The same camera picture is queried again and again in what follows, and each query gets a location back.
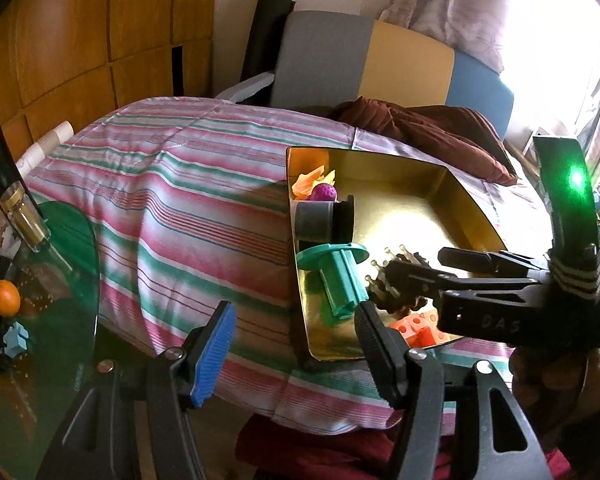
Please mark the small white toy piece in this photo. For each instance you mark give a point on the small white toy piece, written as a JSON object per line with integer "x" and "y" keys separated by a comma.
{"x": 0, "y": 257}

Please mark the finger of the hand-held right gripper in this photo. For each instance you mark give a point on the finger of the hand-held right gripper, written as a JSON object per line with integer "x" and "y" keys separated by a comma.
{"x": 480, "y": 260}
{"x": 430, "y": 277}

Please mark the light blue toy block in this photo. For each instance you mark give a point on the light blue toy block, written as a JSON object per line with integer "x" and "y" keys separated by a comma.
{"x": 16, "y": 340}

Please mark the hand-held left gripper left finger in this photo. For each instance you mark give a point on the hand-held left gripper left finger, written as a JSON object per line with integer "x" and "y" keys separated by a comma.
{"x": 212, "y": 355}

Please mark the gold metal tin tray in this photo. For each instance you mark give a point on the gold metal tin tray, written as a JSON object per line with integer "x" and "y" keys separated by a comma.
{"x": 430, "y": 210}

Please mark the magenta dimpled ball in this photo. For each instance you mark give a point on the magenta dimpled ball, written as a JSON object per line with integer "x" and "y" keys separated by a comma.
{"x": 324, "y": 192}

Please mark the bright window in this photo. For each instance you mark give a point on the bright window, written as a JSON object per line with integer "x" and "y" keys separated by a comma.
{"x": 555, "y": 10}

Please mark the orange fruit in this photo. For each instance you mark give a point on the orange fruit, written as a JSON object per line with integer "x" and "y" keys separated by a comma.
{"x": 6, "y": 297}

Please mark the teal plastic spool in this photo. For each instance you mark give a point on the teal plastic spool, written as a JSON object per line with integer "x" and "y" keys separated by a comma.
{"x": 340, "y": 275}

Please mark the stack of paper cups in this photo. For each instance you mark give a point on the stack of paper cups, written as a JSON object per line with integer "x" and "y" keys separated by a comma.
{"x": 55, "y": 137}

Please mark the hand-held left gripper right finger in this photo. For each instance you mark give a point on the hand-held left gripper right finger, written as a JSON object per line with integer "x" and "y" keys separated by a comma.
{"x": 375, "y": 350}

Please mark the grey yellow blue headboard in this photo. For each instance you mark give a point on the grey yellow blue headboard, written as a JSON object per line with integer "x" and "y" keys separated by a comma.
{"x": 325, "y": 55}

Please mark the patterned curtain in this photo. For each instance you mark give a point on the patterned curtain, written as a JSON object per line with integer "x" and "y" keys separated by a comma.
{"x": 455, "y": 5}

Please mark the wooden wardrobe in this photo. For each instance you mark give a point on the wooden wardrobe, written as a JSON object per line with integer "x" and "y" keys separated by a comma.
{"x": 80, "y": 35}

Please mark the striped bed blanket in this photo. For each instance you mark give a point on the striped bed blanket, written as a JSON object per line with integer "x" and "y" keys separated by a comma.
{"x": 180, "y": 220}

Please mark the orange toy block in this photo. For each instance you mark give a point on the orange toy block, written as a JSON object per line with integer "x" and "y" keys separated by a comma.
{"x": 420, "y": 330}

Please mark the green glass table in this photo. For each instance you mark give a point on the green glass table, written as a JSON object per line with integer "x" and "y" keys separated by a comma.
{"x": 55, "y": 360}

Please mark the grey black cylinder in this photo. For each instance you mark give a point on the grey black cylinder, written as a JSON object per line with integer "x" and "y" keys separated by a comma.
{"x": 315, "y": 220}

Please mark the person's right hand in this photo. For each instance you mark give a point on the person's right hand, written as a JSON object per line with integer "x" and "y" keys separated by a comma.
{"x": 555, "y": 385}

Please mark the orange wavy toy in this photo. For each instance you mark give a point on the orange wavy toy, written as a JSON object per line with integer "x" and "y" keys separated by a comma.
{"x": 305, "y": 182}

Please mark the black rolled mat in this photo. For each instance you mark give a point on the black rolled mat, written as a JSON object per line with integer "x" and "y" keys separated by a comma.
{"x": 265, "y": 35}

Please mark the brown pillow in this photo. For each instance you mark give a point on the brown pillow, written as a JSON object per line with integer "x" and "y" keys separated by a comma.
{"x": 430, "y": 125}

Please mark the brown spiky brush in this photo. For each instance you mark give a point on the brown spiky brush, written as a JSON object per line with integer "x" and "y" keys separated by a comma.
{"x": 395, "y": 300}

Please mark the glass jar gold lid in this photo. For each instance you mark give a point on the glass jar gold lid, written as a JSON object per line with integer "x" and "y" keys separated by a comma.
{"x": 25, "y": 220}

